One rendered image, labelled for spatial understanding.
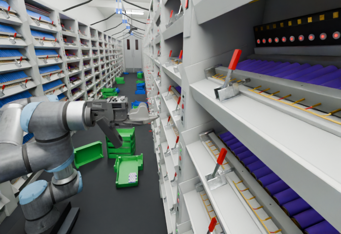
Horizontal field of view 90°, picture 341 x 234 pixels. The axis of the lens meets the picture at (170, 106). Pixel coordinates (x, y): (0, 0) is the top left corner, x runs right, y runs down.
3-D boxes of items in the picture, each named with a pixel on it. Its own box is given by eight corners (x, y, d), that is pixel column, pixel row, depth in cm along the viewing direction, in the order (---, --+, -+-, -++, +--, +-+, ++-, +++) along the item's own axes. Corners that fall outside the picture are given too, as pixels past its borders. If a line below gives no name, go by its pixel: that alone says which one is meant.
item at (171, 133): (180, 183, 71) (170, 158, 67) (163, 124, 128) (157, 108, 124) (225, 165, 72) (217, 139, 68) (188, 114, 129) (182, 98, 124)
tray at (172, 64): (185, 91, 59) (173, 52, 54) (163, 71, 116) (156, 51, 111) (238, 71, 60) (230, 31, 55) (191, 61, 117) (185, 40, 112)
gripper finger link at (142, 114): (159, 106, 52) (127, 107, 50) (158, 124, 54) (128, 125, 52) (158, 103, 55) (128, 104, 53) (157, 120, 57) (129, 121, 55)
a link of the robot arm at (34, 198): (25, 207, 113) (17, 186, 108) (55, 195, 123) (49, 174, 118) (24, 224, 101) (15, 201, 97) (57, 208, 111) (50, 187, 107)
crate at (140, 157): (114, 172, 180) (113, 166, 177) (116, 161, 198) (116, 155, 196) (142, 170, 184) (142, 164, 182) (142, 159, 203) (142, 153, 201)
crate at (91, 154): (74, 165, 189) (76, 168, 184) (71, 149, 183) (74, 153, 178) (101, 155, 210) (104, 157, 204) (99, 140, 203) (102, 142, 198)
